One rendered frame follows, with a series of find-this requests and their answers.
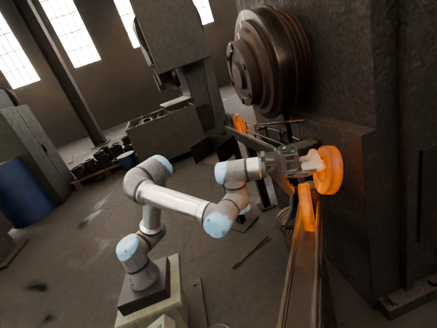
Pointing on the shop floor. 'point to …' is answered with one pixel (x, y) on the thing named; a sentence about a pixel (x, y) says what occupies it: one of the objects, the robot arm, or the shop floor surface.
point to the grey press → (180, 56)
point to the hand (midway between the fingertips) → (326, 164)
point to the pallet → (101, 163)
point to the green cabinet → (34, 151)
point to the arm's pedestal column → (181, 317)
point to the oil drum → (22, 194)
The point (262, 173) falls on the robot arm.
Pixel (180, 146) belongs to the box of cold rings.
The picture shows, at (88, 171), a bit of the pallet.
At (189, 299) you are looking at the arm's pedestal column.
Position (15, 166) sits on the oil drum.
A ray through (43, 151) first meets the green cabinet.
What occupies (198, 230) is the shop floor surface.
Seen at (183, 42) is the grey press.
